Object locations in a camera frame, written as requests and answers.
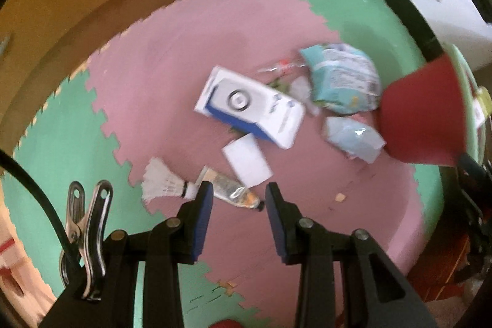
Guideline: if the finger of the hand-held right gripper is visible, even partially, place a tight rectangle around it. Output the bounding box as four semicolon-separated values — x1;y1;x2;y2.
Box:
457;152;489;199

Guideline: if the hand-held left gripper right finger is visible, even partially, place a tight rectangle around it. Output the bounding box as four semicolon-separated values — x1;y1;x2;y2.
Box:
266;183;437;328

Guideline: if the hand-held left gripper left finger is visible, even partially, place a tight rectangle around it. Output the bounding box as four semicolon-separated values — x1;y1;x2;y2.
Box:
38;181;213;328

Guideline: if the squeezed tube with black cap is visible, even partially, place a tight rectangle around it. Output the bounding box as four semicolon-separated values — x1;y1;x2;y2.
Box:
196;167;266;213

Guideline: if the red bin with green rim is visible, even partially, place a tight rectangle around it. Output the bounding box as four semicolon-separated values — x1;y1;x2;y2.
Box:
378;44;487;167

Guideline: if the white and blue device box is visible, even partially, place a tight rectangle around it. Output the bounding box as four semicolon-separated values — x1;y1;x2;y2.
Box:
194;65;305;150

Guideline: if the light blue wet wipes pack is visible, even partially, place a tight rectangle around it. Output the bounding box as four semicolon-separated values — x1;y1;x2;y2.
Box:
299;43;382;114

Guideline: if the white feather shuttlecock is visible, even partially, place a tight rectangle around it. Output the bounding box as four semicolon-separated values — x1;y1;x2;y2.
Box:
141;158;198;203

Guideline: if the plain white paper card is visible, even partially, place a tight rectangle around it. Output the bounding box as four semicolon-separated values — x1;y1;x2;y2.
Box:
223;133;273;187

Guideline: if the green foam floor mat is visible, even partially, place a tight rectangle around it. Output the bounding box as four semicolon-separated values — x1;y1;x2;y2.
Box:
133;261;272;328
275;0;446;232
0;69;158;300

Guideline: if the crumpled pale blue paper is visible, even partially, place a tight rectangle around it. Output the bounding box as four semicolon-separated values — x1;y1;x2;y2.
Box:
322;116;387;164

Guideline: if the crumpled white tissue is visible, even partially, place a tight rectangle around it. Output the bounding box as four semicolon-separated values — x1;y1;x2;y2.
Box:
289;76;321;115

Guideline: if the olive green wrapper scrap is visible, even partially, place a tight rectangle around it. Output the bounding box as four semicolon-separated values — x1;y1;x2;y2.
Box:
267;78;295;92

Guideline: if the pink foam floor mat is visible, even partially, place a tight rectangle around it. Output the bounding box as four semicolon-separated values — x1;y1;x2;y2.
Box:
86;0;427;328

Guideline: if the clear wrapper with red print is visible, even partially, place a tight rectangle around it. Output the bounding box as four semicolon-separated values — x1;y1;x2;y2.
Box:
257;58;308;75

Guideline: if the pale beige object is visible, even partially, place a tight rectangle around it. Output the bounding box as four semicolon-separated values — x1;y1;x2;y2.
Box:
0;213;58;328

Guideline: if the black braided cable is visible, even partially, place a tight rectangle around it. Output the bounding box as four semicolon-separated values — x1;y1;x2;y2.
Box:
0;151;83;286

